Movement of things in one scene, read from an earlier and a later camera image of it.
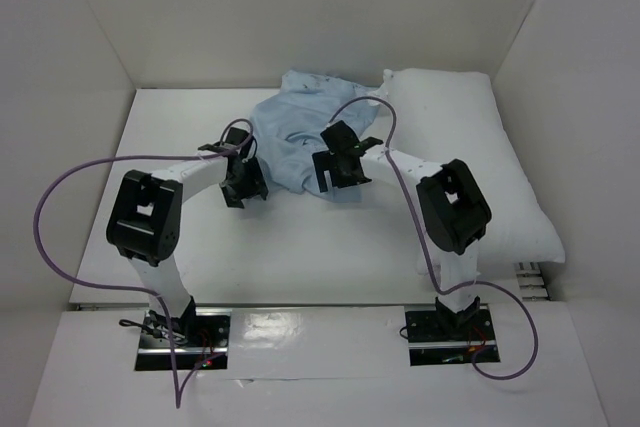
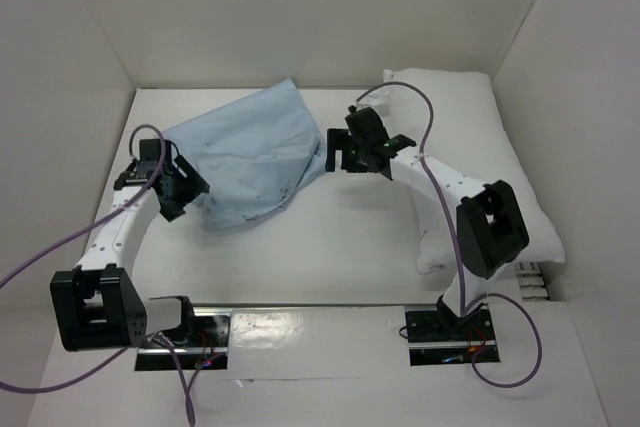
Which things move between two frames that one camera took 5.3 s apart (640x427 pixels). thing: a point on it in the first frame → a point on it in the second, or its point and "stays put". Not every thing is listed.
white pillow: (435, 117) stays put
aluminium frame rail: (531, 282) stays put
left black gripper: (254, 186) → (193, 186)
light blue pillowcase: (287, 122) → (255, 154)
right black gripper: (337, 173) → (343, 151)
